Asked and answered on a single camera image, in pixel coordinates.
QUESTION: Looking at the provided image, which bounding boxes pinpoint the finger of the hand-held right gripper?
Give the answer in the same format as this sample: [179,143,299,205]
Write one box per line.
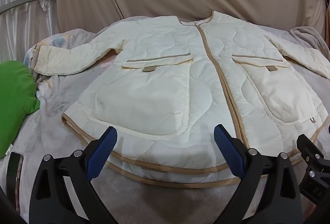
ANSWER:
[296,134,325,164]

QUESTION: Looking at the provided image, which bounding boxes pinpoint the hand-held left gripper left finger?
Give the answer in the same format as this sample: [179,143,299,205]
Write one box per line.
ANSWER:
[29,126,134,224]

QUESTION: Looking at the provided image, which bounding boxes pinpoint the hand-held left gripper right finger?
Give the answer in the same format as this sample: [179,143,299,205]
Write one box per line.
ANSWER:
[213,124,302,224]

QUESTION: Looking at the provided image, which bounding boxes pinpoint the cream quilted jacket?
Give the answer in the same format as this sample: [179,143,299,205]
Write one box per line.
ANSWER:
[33,11,330,188]

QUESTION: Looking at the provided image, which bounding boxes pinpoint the floral bed sheet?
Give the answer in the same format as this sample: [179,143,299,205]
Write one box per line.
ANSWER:
[5,25,330,224]

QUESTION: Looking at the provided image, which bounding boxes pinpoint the black smartphone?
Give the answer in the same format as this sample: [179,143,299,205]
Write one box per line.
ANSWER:
[6,152,24,215]

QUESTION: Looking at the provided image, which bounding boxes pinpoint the green pillow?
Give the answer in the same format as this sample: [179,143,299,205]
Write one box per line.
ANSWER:
[0,60,41,159]

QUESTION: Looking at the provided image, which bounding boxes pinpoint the grey blanket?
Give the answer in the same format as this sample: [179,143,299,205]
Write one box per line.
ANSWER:
[289,26,330,60]

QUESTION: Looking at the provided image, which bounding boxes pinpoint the silver satin curtain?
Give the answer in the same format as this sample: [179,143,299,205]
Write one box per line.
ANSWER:
[0,0,61,62]

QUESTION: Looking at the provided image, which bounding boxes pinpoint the grey metal rail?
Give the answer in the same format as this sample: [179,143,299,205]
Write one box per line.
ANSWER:
[0,0,56,14]

